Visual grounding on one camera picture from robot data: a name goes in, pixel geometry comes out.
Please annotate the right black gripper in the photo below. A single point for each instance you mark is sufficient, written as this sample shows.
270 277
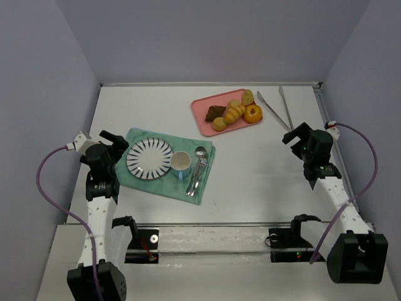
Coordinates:
296 135

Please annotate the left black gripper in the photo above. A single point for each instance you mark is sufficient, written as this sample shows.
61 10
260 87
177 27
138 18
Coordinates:
113 140

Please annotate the silver metal tongs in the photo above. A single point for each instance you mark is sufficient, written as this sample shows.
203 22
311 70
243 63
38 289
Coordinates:
278 106

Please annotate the striped yellow bread roll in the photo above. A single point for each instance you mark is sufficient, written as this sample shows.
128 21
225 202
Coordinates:
234 113

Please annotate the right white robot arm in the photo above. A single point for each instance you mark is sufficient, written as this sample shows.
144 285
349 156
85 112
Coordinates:
353 252

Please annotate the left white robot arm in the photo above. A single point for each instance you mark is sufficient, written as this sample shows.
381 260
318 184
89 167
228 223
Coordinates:
96 276

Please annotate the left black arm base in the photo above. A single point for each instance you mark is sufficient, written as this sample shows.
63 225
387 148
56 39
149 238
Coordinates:
132 244

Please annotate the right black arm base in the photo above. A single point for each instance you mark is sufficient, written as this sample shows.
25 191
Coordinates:
296 242

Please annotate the seeded oval bread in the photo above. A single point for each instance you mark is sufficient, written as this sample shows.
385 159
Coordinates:
247 98

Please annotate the blue striped white plate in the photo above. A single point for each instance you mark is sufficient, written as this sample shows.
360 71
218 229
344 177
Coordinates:
149 158

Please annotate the orange donut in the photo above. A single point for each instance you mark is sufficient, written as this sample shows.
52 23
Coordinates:
253 114

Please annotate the blue mug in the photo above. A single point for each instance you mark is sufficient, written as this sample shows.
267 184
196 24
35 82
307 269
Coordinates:
181 164

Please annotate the green cloth placemat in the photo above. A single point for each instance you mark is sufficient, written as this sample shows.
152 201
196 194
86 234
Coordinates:
167 185

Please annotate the small round bun back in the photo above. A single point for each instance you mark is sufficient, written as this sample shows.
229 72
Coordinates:
234 103

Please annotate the small round bun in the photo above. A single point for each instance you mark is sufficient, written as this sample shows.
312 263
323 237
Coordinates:
234 103
219 124

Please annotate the small round bun front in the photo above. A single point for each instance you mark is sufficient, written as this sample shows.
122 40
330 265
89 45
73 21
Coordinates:
219 124

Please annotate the silver spoon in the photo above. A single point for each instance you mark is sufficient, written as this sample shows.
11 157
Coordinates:
200 151

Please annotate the silver knife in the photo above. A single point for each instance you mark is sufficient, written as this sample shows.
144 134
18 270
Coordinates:
192 180

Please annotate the silver fork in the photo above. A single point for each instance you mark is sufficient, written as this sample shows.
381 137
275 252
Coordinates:
202 164

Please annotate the pink tray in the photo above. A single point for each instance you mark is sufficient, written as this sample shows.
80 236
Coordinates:
200 108

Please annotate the chocolate croissant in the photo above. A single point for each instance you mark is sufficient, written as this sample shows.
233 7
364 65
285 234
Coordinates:
214 112

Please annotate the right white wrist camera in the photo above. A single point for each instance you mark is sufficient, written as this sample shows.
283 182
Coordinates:
330 127

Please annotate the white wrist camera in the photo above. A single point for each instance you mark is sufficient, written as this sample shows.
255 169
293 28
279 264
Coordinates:
330 127
82 142

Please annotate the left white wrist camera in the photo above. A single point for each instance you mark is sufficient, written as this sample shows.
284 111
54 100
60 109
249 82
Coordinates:
82 142

